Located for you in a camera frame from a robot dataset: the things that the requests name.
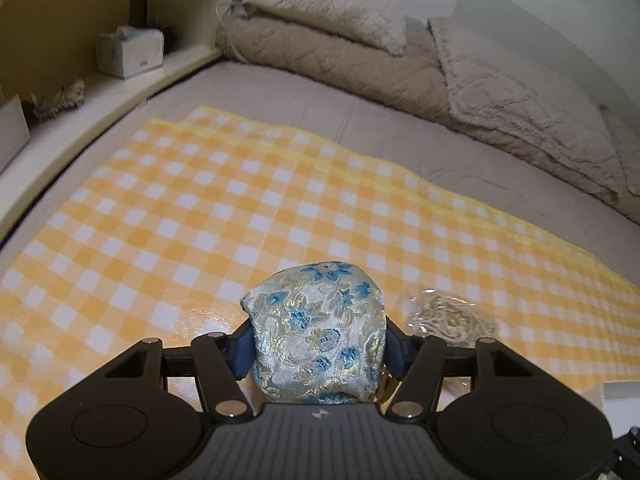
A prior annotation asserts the blue floral brocade pouch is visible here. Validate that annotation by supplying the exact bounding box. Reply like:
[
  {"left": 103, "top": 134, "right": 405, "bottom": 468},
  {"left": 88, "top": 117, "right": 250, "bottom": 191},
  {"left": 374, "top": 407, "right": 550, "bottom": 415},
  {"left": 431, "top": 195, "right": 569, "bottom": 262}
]
[{"left": 240, "top": 261, "right": 386, "bottom": 404}]

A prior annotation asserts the white shallow box tray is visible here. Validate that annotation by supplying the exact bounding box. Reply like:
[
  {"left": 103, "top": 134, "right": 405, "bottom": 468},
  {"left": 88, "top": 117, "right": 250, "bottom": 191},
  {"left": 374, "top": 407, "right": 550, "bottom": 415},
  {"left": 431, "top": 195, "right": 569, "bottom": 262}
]
[{"left": 582, "top": 380, "right": 640, "bottom": 438}]

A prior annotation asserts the yellow checkered blanket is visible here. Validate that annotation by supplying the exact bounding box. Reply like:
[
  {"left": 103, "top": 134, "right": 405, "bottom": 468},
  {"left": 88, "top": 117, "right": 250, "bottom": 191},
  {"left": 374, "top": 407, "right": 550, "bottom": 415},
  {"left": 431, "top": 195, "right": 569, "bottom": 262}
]
[{"left": 1, "top": 106, "right": 639, "bottom": 479}]

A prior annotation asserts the folded grey quilt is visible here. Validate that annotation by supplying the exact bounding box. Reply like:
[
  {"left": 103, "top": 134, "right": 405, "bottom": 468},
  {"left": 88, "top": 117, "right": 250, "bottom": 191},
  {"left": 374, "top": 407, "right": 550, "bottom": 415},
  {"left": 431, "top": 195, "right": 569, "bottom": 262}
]
[{"left": 428, "top": 18, "right": 624, "bottom": 205}]

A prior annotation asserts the grey quilted pillow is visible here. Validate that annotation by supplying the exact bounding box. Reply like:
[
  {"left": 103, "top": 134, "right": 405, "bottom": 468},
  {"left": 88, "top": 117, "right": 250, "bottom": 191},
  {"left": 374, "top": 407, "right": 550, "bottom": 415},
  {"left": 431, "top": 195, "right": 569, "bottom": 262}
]
[{"left": 599, "top": 104, "right": 640, "bottom": 196}]

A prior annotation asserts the brown woven object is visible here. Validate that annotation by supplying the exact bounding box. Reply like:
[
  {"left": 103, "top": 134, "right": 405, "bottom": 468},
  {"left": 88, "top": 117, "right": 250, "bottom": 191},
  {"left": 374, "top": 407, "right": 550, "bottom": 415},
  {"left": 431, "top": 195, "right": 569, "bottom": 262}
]
[{"left": 30, "top": 79, "right": 86, "bottom": 122}]

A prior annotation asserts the white box on shelf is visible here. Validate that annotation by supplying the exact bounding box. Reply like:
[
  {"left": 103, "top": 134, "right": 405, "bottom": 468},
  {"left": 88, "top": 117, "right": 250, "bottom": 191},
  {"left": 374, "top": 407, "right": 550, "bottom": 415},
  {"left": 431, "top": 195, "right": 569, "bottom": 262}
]
[{"left": 0, "top": 96, "right": 30, "bottom": 171}]

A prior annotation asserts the beige folded mattress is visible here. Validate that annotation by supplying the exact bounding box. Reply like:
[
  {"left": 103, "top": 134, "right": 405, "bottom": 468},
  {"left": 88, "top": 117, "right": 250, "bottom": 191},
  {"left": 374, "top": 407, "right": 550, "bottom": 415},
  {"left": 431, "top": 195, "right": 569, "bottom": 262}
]
[{"left": 216, "top": 15, "right": 639, "bottom": 221}]

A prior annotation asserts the white tissue box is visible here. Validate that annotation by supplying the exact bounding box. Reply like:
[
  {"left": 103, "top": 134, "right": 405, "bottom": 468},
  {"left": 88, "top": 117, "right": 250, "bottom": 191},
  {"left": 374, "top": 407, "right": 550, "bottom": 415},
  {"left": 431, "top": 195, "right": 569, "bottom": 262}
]
[{"left": 96, "top": 26, "right": 164, "bottom": 79}]

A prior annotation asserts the fluffy white pillow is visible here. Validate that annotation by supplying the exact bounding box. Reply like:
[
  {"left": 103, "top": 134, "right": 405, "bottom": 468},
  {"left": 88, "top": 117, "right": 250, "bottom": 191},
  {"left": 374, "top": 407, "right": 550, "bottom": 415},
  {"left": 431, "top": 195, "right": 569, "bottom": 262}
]
[{"left": 243, "top": 0, "right": 407, "bottom": 56}]

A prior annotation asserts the wooden low shelf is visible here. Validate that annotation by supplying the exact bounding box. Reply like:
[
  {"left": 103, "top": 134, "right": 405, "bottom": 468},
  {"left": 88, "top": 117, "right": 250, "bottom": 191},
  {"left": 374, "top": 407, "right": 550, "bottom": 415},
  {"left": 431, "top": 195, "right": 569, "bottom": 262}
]
[{"left": 1, "top": 0, "right": 232, "bottom": 240}]

